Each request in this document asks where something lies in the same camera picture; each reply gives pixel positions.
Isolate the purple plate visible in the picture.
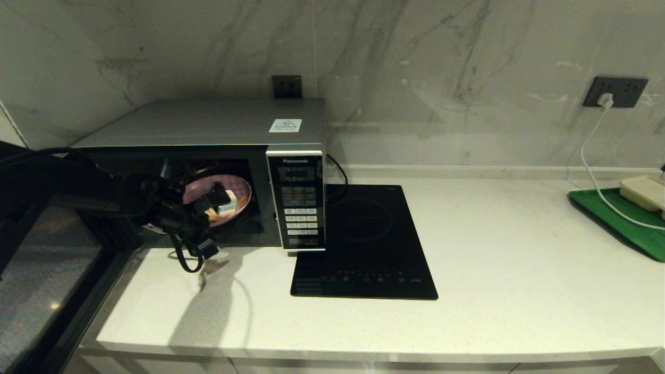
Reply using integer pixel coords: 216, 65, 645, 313
182, 173, 254, 228

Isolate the black glass microwave door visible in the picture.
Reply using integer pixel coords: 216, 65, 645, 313
0, 145, 143, 374

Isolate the silver Panasonic microwave oven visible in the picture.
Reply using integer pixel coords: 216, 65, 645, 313
73, 99, 329, 253

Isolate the black induction cooktop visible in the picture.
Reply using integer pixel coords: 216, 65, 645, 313
290, 184, 439, 301

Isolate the beige cabinet door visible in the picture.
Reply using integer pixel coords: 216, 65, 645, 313
68, 349, 232, 374
231, 358, 512, 374
512, 357, 665, 374

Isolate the green tray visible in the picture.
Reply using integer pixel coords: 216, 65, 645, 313
567, 187, 665, 262

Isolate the beige lidded container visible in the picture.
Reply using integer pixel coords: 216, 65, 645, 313
620, 175, 665, 212

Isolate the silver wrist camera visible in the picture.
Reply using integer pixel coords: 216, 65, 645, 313
193, 237, 220, 261

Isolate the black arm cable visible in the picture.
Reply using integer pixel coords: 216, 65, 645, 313
0, 147, 204, 274

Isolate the black power cord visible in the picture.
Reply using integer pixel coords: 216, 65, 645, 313
326, 155, 350, 201

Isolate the small black wall socket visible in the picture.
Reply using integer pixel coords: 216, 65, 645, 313
272, 75, 303, 99

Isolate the white power cable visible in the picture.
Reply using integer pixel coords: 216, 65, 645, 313
580, 104, 665, 231

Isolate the wide black wall socket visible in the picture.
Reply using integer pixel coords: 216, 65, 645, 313
583, 76, 650, 109

